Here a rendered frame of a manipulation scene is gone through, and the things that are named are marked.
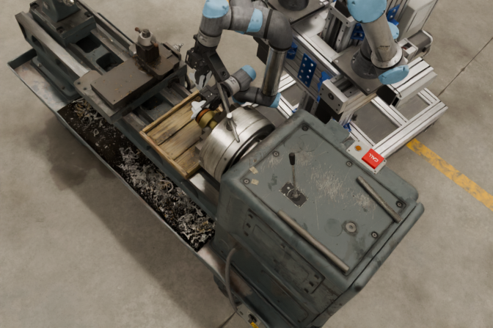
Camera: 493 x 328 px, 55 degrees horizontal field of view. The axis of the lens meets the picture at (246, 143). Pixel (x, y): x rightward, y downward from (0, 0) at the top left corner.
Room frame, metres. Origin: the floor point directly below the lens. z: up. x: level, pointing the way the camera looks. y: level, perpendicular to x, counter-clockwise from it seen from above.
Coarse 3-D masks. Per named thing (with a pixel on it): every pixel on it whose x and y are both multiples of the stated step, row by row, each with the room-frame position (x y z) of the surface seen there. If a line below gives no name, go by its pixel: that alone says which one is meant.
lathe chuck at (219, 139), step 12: (240, 108) 1.06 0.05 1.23; (252, 108) 1.10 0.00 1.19; (240, 120) 1.00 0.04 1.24; (252, 120) 1.01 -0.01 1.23; (216, 132) 0.94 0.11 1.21; (228, 132) 0.94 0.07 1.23; (240, 132) 0.95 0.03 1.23; (204, 144) 0.91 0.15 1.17; (216, 144) 0.91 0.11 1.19; (228, 144) 0.90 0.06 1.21; (204, 156) 0.88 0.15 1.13; (216, 156) 0.87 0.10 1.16; (204, 168) 0.88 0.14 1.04
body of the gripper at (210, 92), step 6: (216, 84) 1.25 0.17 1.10; (222, 84) 1.25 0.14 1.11; (204, 90) 1.21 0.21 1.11; (210, 90) 1.20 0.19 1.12; (216, 90) 1.23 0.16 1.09; (222, 90) 1.23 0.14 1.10; (228, 90) 1.23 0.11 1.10; (204, 96) 1.17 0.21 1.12; (210, 96) 1.18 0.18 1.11; (216, 96) 1.18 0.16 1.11; (228, 96) 1.23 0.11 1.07; (216, 102) 1.17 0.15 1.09; (210, 108) 1.15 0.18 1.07; (216, 108) 1.17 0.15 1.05
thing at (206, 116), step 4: (204, 108) 1.11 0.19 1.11; (200, 112) 1.09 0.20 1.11; (204, 112) 1.09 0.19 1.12; (208, 112) 1.09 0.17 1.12; (212, 112) 1.10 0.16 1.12; (196, 116) 1.08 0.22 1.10; (200, 116) 1.07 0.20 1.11; (204, 116) 1.07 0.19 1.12; (208, 116) 1.07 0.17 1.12; (212, 116) 1.08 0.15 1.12; (196, 120) 1.07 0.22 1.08; (200, 120) 1.06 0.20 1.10; (204, 120) 1.05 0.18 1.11; (208, 120) 1.05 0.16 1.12; (212, 120) 1.06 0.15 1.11; (200, 124) 1.05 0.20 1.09; (204, 124) 1.04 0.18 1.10; (208, 124) 1.05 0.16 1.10; (212, 124) 1.05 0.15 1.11; (216, 124) 1.05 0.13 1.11; (212, 128) 1.03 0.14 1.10
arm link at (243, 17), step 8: (232, 0) 1.20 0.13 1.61; (240, 0) 1.19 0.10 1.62; (248, 0) 1.21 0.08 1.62; (232, 8) 1.14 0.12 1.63; (240, 8) 1.15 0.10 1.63; (248, 8) 1.17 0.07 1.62; (232, 16) 1.11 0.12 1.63; (240, 16) 1.12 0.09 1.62; (248, 16) 1.13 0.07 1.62; (256, 16) 1.15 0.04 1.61; (232, 24) 1.10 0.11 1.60; (240, 24) 1.11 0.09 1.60; (248, 24) 1.12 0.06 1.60; (256, 24) 1.13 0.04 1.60
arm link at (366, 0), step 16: (352, 0) 1.20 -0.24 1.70; (368, 0) 1.20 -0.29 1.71; (384, 0) 1.21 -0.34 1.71; (352, 16) 1.19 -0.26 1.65; (368, 16) 1.20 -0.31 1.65; (384, 16) 1.27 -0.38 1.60; (368, 32) 1.25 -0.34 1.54; (384, 32) 1.26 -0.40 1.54; (384, 48) 1.26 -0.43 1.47; (400, 48) 1.33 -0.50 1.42; (384, 64) 1.27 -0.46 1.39; (400, 64) 1.28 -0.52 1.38; (384, 80) 1.25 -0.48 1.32; (400, 80) 1.28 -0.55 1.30
